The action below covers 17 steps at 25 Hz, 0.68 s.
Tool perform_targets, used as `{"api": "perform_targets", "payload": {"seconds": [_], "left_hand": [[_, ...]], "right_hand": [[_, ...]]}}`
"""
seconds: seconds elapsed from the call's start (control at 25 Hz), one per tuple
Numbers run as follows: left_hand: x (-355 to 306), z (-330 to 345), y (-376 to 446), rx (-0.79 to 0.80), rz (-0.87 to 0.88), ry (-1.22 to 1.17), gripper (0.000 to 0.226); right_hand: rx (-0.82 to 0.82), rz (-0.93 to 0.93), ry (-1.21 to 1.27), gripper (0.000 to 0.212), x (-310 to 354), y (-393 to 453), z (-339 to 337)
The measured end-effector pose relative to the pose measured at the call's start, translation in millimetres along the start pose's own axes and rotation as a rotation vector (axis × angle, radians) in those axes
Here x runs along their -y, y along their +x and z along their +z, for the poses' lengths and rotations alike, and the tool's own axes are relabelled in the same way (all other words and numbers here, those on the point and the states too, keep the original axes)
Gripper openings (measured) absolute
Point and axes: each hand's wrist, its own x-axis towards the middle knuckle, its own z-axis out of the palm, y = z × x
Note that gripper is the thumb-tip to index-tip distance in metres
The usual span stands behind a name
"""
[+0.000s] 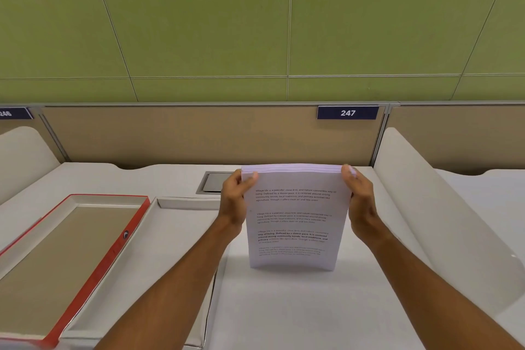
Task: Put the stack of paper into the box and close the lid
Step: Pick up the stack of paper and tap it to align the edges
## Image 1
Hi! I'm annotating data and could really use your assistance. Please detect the person's right hand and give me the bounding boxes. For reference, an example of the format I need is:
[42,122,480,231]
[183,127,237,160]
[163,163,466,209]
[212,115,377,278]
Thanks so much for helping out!
[341,164,379,240]

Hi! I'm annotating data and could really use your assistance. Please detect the person's left hand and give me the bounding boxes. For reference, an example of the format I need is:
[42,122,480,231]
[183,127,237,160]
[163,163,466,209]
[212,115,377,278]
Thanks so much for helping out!
[218,169,259,236]

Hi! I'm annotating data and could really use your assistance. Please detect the stack of printed paper sheets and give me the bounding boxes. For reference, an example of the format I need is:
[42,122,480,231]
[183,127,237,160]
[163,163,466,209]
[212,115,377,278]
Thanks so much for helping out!
[241,164,357,272]

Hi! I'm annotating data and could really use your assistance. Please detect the person's right forearm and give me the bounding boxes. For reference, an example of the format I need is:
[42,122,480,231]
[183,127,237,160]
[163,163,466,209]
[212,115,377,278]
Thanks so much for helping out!
[349,219,524,350]

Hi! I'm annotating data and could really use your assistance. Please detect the person's left forearm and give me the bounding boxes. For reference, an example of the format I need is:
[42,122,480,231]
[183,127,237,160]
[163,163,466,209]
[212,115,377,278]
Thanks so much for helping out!
[94,218,247,350]

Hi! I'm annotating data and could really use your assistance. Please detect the dark blue number sign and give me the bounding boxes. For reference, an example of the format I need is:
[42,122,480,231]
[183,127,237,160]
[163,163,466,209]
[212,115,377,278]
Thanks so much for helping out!
[0,107,34,121]
[317,105,380,120]

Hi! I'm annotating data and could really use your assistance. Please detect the white curved desk divider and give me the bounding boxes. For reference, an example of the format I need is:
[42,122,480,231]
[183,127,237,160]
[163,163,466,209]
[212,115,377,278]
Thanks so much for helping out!
[372,127,525,318]
[0,126,62,205]

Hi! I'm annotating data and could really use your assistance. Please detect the white cardboard box base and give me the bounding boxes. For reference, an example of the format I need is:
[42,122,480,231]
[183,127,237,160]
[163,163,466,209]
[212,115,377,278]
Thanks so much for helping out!
[59,197,229,350]

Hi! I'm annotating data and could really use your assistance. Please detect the red-edged cardboard box lid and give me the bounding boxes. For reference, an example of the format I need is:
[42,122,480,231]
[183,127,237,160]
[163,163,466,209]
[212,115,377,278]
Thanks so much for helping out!
[0,194,151,350]

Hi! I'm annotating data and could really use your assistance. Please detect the grey desk cable cover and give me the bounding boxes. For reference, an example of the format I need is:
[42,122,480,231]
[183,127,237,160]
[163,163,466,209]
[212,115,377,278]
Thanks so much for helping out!
[196,171,243,195]

